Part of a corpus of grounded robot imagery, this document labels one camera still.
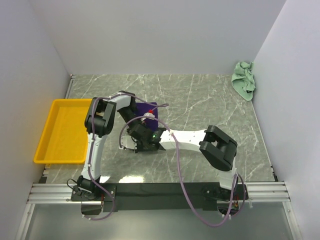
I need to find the purple towel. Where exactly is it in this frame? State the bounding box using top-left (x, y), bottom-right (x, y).
top-left (134, 102), bottom-right (158, 131)

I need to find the green towel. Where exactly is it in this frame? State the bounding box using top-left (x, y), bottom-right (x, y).
top-left (231, 61), bottom-right (256, 102)

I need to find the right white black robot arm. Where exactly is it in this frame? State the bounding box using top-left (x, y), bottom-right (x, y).
top-left (132, 125), bottom-right (238, 200)

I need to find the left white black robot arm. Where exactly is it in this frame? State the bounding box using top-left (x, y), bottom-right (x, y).
top-left (77, 90), bottom-right (158, 201)

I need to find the yellow plastic tray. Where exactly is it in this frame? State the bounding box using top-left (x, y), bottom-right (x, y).
top-left (33, 99), bottom-right (91, 164)

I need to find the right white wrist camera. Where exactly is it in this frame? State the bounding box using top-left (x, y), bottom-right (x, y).
top-left (119, 135), bottom-right (138, 151)

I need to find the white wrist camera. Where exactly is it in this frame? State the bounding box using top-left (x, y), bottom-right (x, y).
top-left (119, 135), bottom-right (138, 151)
top-left (141, 109), bottom-right (155, 121)

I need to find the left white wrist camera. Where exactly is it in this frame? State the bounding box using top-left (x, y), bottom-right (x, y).
top-left (141, 109), bottom-right (155, 121)

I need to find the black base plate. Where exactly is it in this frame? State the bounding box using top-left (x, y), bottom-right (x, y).
top-left (70, 182), bottom-right (249, 217)

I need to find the aluminium frame rail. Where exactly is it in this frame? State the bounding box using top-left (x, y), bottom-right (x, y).
top-left (17, 180), bottom-right (302, 240)

